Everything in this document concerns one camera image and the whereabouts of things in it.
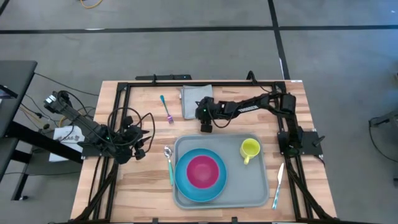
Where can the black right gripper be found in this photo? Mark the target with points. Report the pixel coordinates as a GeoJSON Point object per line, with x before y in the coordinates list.
{"type": "Point", "coordinates": [208, 109]}

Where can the grey plastic tray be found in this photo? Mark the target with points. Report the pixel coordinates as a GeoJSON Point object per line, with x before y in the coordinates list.
{"type": "Point", "coordinates": [248, 183]}

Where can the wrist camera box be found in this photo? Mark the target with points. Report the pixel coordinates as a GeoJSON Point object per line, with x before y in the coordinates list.
{"type": "Point", "coordinates": [206, 128]}
{"type": "Point", "coordinates": [128, 120]}

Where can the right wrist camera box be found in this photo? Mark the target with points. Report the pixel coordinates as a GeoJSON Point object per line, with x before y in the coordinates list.
{"type": "Point", "coordinates": [206, 128]}

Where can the dark grey desk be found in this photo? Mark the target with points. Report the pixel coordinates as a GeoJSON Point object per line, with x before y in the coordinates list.
{"type": "Point", "coordinates": [15, 90]}

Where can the pink ribbed bowl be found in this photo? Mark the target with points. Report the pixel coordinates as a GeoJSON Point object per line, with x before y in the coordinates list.
{"type": "Point", "coordinates": [202, 171]}

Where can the black power strip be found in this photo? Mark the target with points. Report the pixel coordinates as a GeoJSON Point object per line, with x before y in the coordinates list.
{"type": "Point", "coordinates": [168, 77]}

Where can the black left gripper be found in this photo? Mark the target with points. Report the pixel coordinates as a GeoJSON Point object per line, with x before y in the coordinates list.
{"type": "Point", "coordinates": [129, 143]}

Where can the yellow mug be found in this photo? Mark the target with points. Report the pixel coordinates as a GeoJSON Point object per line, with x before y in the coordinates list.
{"type": "Point", "coordinates": [250, 147]}

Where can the white paper sheet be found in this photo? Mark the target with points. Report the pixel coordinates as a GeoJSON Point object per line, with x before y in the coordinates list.
{"type": "Point", "coordinates": [66, 146]}

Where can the blue plate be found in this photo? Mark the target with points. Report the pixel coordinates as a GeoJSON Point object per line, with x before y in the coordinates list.
{"type": "Point", "coordinates": [183, 183]}

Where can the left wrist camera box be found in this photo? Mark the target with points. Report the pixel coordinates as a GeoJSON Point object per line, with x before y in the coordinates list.
{"type": "Point", "coordinates": [128, 120]}

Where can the black aluminium table frame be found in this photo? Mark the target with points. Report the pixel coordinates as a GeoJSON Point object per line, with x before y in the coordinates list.
{"type": "Point", "coordinates": [199, 84]}

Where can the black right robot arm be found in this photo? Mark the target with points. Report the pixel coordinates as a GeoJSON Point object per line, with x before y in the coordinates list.
{"type": "Point", "coordinates": [248, 107]}

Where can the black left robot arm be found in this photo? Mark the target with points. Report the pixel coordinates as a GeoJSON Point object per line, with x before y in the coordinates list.
{"type": "Point", "coordinates": [81, 123]}

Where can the grey cloth napkin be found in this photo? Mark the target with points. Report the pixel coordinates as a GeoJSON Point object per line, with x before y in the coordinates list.
{"type": "Point", "coordinates": [194, 99]}

